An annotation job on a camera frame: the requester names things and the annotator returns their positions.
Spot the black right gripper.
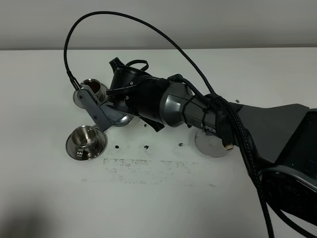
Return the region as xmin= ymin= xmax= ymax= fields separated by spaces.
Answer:
xmin=106 ymin=58 xmax=168 ymax=132

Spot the stainless steel teapot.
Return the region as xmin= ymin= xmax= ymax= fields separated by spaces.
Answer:
xmin=88 ymin=115 xmax=134 ymax=131

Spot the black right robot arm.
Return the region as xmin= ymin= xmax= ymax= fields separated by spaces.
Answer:
xmin=108 ymin=59 xmax=317 ymax=224

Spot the steel teapot saucer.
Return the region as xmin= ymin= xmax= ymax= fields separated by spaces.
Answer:
xmin=195 ymin=130 xmax=232 ymax=158

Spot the near steel saucer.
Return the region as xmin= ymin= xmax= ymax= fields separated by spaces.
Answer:
xmin=65 ymin=125 xmax=107 ymax=161

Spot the far steel saucer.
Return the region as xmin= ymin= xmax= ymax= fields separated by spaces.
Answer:
xmin=73 ymin=84 xmax=108 ymax=109

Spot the far steel teacup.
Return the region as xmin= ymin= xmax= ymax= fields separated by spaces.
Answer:
xmin=81 ymin=79 xmax=107 ymax=102

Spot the steel teacup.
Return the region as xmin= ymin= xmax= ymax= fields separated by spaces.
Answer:
xmin=71 ymin=125 xmax=97 ymax=158
xmin=81 ymin=79 xmax=107 ymax=102

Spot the near steel teacup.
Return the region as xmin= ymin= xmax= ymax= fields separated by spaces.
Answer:
xmin=71 ymin=125 xmax=97 ymax=158

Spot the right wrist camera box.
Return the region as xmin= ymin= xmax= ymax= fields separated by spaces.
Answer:
xmin=77 ymin=84 xmax=124 ymax=132

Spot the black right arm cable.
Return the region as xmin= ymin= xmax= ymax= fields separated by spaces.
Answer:
xmin=63 ymin=11 xmax=317 ymax=238

